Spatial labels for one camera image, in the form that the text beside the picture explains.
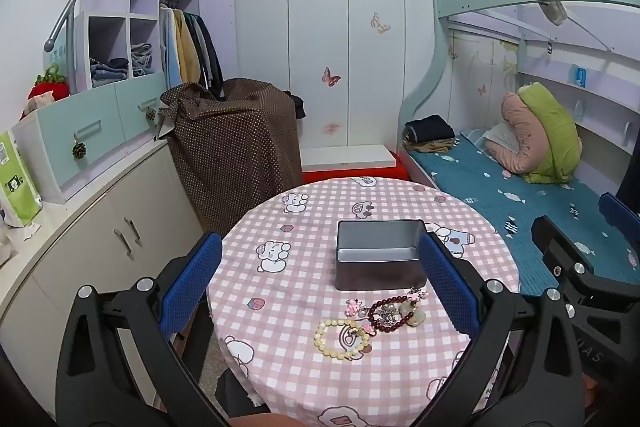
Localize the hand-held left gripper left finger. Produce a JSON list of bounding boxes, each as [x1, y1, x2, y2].
[[54, 232, 231, 427]]

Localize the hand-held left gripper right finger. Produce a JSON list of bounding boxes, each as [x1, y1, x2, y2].
[[410, 232, 587, 427]]

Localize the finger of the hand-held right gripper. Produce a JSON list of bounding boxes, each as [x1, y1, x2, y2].
[[598, 192, 640, 258], [531, 215, 640, 315]]

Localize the jade pendant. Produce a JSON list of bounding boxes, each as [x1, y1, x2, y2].
[[397, 302, 431, 328]]

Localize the dark red bead bracelet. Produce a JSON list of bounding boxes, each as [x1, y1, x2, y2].
[[367, 294, 412, 335]]

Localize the silver chain bracelet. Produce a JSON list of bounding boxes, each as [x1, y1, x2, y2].
[[372, 307, 401, 328]]

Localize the grey metal box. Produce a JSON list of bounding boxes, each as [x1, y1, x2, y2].
[[335, 219, 428, 292]]

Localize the cream bead bracelet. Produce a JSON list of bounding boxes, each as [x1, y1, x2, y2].
[[314, 318, 368, 362]]

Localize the blue printed bed sheet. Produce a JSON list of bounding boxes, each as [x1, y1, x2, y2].
[[415, 129, 640, 298]]

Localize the round table pink checked cloth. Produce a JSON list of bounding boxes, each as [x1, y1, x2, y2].
[[206, 177, 521, 427]]

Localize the white pillow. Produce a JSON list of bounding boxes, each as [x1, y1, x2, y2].
[[482, 123, 521, 152]]

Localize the pink pillow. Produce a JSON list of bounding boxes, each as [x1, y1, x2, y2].
[[485, 92, 542, 175]]

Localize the cream cabinet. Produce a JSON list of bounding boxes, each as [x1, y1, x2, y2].
[[0, 142, 206, 358]]

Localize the folded tan clothes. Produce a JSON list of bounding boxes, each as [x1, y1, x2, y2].
[[406, 138, 457, 155]]

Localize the brown dotted cloth cover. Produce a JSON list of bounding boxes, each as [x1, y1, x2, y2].
[[160, 78, 303, 238]]

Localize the folded dark clothes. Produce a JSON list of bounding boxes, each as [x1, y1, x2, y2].
[[404, 116, 457, 142]]

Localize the white board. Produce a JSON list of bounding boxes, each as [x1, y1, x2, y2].
[[300, 144, 398, 172]]

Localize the white plastic bag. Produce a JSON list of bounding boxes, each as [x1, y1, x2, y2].
[[0, 207, 42, 268]]

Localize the green paper bag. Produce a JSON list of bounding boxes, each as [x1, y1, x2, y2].
[[0, 130, 43, 228]]

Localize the teal drawer unit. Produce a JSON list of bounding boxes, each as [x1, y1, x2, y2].
[[12, 72, 168, 205]]

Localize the black cloth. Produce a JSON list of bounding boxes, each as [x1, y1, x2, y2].
[[286, 91, 307, 120]]

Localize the dark hanging jacket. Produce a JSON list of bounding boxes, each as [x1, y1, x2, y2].
[[192, 14, 226, 98]]

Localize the folded jeans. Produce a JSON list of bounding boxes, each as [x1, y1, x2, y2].
[[90, 57, 130, 88]]

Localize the folded grey clothes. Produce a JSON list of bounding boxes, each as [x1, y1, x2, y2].
[[131, 43, 153, 78]]

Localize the light blue hanging shirt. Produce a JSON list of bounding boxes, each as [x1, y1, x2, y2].
[[161, 6, 184, 88]]

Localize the yellow hanging jacket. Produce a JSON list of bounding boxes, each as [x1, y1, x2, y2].
[[172, 9, 200, 84]]

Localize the red strawberry plush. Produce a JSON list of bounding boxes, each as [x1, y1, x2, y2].
[[20, 67, 71, 120]]

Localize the white wardrobe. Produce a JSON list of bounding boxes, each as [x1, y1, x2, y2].
[[235, 0, 453, 162]]

